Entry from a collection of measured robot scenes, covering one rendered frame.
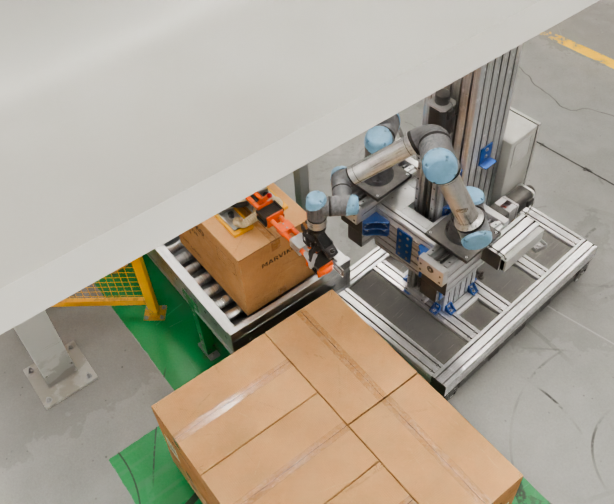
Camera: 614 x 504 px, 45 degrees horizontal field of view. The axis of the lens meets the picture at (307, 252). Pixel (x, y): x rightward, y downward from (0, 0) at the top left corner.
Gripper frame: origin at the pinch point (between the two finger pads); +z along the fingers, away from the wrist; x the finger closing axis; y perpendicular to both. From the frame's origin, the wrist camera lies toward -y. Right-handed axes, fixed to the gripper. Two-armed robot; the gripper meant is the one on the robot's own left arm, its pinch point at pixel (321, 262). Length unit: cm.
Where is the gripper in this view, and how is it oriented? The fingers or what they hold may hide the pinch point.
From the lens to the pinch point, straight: 292.2
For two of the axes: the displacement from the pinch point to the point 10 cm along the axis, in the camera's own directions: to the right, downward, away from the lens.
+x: -8.0, 4.8, -3.7
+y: -6.0, -5.9, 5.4
